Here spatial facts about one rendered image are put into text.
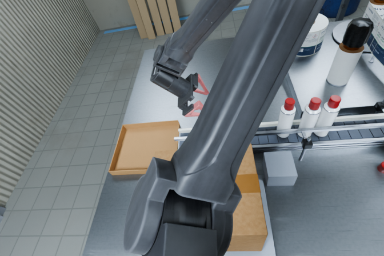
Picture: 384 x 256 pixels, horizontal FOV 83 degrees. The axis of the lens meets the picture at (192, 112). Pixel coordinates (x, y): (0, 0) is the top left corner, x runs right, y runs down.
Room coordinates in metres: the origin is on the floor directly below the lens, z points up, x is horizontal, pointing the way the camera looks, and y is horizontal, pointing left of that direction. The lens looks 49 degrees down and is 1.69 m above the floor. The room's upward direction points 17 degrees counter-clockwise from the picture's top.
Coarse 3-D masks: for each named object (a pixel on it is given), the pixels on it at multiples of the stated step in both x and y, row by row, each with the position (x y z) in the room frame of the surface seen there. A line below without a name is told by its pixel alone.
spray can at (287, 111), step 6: (288, 102) 0.44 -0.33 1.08; (294, 102) 0.43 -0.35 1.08; (282, 108) 0.45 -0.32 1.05; (288, 108) 0.43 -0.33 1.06; (294, 108) 0.44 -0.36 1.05; (282, 114) 0.44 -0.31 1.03; (288, 114) 0.42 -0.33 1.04; (294, 114) 0.42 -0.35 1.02; (282, 120) 0.43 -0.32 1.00; (288, 120) 0.42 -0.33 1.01; (282, 126) 0.43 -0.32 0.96; (288, 126) 0.42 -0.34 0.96
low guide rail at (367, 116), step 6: (366, 114) 0.40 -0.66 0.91; (372, 114) 0.39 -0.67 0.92; (378, 114) 0.38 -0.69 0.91; (294, 120) 0.47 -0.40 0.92; (300, 120) 0.46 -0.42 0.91; (336, 120) 0.42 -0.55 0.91; (342, 120) 0.41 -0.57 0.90; (348, 120) 0.40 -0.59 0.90; (354, 120) 0.40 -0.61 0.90; (264, 126) 0.49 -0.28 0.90; (180, 132) 0.59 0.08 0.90; (186, 132) 0.58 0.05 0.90
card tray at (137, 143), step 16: (128, 128) 0.76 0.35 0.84; (144, 128) 0.73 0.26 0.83; (160, 128) 0.70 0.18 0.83; (176, 128) 0.67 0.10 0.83; (128, 144) 0.66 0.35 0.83; (144, 144) 0.63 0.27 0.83; (160, 144) 0.60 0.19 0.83; (176, 144) 0.58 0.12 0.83; (112, 160) 0.57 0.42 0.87; (128, 160) 0.57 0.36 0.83; (144, 160) 0.54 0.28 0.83
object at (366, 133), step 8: (368, 120) 0.39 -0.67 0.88; (376, 120) 0.38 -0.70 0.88; (264, 128) 0.49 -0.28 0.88; (272, 128) 0.48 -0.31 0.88; (296, 128) 0.45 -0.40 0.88; (376, 128) 0.35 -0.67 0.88; (184, 136) 0.58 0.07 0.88; (256, 136) 0.47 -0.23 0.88; (264, 136) 0.46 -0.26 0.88; (272, 136) 0.45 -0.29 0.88; (296, 136) 0.41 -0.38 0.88; (312, 136) 0.39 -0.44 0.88; (328, 136) 0.37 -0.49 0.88; (336, 136) 0.36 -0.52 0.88; (344, 136) 0.35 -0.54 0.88; (352, 136) 0.34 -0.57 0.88; (360, 136) 0.33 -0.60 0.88; (368, 136) 0.33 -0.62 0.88; (376, 136) 0.32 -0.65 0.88; (256, 144) 0.43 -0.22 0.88; (264, 144) 0.42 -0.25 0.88
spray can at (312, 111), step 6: (312, 102) 0.41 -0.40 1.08; (318, 102) 0.40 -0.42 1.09; (306, 108) 0.42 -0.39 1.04; (312, 108) 0.41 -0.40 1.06; (318, 108) 0.40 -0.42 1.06; (306, 114) 0.41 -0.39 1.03; (312, 114) 0.39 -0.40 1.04; (318, 114) 0.39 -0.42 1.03; (306, 120) 0.40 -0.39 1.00; (312, 120) 0.39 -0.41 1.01; (300, 126) 0.42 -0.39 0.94; (306, 126) 0.40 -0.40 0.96; (312, 126) 0.39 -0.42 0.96
